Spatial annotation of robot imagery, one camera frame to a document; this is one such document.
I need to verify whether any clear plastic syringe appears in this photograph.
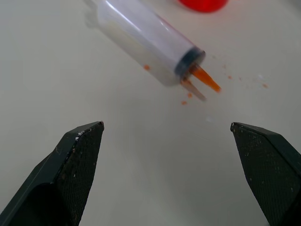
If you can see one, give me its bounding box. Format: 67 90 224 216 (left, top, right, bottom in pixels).
84 0 222 102

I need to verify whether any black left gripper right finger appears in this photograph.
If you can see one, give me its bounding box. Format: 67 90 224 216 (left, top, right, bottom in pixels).
230 121 301 226

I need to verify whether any red round object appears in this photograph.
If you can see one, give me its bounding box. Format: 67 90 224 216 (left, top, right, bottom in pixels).
176 0 230 13

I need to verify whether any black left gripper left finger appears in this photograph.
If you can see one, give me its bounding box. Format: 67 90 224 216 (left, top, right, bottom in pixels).
0 121 105 226

